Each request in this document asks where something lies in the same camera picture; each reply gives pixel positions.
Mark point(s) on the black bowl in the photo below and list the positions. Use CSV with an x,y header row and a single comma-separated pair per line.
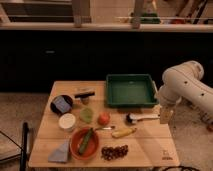
x,y
67,98

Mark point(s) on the orange bowl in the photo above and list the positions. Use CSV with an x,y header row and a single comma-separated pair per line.
x,y
92,146

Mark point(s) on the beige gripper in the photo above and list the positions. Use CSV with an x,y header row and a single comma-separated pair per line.
x,y
166,113

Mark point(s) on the black handled brush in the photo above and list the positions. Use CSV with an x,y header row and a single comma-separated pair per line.
x,y
84,94

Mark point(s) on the bunch of dark grapes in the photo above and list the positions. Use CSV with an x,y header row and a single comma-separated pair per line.
x,y
111,153

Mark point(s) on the red tomato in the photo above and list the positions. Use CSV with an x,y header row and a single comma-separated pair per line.
x,y
104,119

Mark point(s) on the green cucumber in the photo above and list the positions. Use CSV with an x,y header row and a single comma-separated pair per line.
x,y
85,141

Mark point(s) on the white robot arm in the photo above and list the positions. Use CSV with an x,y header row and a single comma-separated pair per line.
x,y
184,81

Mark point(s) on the green plastic tray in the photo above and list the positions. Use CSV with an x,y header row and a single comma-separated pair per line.
x,y
130,90

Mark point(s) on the white handled dish brush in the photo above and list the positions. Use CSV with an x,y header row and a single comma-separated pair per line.
x,y
134,118

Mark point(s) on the yellow banana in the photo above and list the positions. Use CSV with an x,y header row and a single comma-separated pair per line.
x,y
123,132

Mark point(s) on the blue sponge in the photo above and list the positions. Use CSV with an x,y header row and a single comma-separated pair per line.
x,y
61,105

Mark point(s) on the grey folded cloth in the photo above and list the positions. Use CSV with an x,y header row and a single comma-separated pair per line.
x,y
60,154

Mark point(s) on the black chair frame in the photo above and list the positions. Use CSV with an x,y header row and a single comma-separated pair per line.
x,y
24,146

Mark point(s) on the white round container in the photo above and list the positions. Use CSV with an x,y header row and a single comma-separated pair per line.
x,y
67,122

